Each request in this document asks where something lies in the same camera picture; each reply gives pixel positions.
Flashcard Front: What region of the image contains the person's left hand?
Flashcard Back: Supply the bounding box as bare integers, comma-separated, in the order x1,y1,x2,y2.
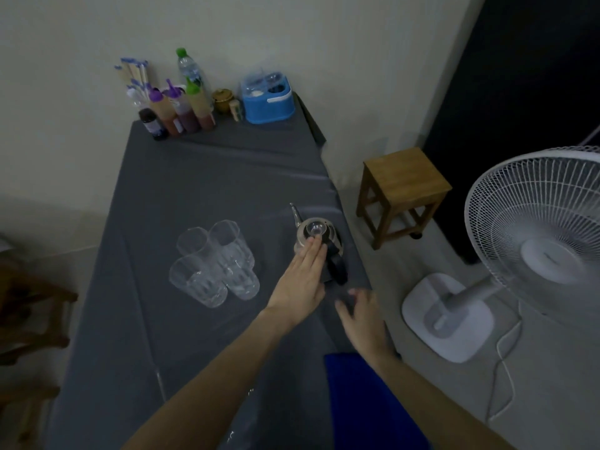
266,236,329,329

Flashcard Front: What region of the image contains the person's right hand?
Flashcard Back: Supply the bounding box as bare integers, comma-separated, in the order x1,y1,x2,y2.
334,287,397,369

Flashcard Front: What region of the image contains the clear faceted glass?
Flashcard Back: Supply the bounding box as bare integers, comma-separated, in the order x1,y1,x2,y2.
168,255,229,309
176,227,212,258
220,262,261,301
208,219,256,270

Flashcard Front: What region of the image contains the steel kettle black handle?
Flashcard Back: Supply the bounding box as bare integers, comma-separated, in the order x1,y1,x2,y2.
289,202,349,285

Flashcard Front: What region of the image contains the blue cleaning cloth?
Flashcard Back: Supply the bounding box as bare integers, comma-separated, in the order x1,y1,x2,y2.
323,352,432,450

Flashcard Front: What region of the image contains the person's left forearm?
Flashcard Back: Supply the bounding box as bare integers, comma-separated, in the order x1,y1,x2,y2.
121,309,306,450

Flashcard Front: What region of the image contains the person's right forearm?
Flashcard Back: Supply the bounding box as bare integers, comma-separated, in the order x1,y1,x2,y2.
370,353,516,450

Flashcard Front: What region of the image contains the grey cloth-covered table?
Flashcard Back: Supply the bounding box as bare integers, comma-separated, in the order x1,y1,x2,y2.
44,91,399,450

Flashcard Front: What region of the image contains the blue plastic condiment caddy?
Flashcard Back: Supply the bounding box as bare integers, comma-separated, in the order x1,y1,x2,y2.
240,72,297,126

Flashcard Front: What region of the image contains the white standing fan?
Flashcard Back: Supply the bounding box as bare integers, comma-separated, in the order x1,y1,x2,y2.
401,146,600,364

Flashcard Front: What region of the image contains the small golden lidded jar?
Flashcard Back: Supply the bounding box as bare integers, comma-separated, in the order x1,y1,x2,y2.
211,87,234,113

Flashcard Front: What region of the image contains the green-capped sauce bottle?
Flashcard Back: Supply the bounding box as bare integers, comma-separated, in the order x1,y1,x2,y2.
184,77,218,132

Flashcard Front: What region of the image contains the purple-capped dark sauce bottle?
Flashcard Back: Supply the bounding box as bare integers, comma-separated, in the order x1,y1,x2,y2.
164,79,200,134

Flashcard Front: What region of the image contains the purple-capped orange sauce bottle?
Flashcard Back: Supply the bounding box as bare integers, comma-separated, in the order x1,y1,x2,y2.
147,86,181,138

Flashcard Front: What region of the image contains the dark glass labelled bottle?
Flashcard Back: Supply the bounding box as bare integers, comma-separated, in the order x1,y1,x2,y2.
138,107,169,141

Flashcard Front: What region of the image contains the clear bottle white cap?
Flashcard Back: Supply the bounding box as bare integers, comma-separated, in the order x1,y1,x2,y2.
125,86,149,111

